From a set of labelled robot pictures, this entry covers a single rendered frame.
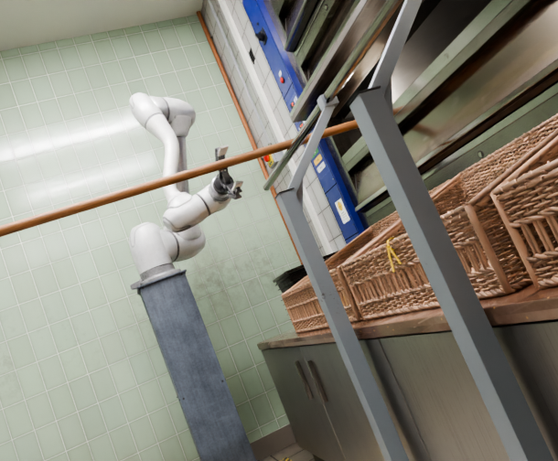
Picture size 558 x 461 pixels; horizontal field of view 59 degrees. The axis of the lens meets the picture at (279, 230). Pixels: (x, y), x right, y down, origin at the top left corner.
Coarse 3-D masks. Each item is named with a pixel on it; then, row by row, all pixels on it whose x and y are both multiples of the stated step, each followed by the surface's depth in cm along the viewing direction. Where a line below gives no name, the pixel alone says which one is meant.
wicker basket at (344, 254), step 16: (432, 192) 158; (384, 224) 189; (368, 240) 197; (336, 256) 191; (352, 256) 134; (336, 272) 133; (304, 288) 158; (336, 288) 136; (288, 304) 179; (304, 304) 163; (352, 304) 130; (304, 320) 168; (320, 320) 155; (352, 320) 132
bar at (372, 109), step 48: (384, 48) 82; (336, 96) 132; (384, 96) 79; (384, 144) 74; (288, 192) 121; (432, 240) 72; (336, 336) 117; (480, 336) 70; (480, 384) 71; (384, 432) 112; (528, 432) 68
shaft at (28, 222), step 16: (336, 128) 173; (352, 128) 176; (288, 144) 167; (304, 144) 170; (224, 160) 159; (240, 160) 161; (176, 176) 154; (192, 176) 156; (112, 192) 148; (128, 192) 148; (144, 192) 151; (64, 208) 143; (80, 208) 144; (16, 224) 138; (32, 224) 140
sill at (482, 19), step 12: (492, 0) 118; (504, 0) 116; (480, 12) 123; (492, 12) 120; (468, 24) 127; (480, 24) 124; (468, 36) 128; (456, 48) 133; (444, 60) 139; (432, 72) 145; (420, 84) 151; (408, 96) 158; (396, 108) 165; (360, 144) 193; (348, 156) 205
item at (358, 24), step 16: (368, 0) 137; (384, 0) 139; (352, 16) 146; (368, 16) 145; (352, 32) 151; (384, 32) 156; (336, 48) 159; (352, 48) 161; (336, 64) 168; (368, 64) 174; (320, 80) 177; (352, 80) 184; (304, 96) 191; (304, 112) 200; (336, 112) 209
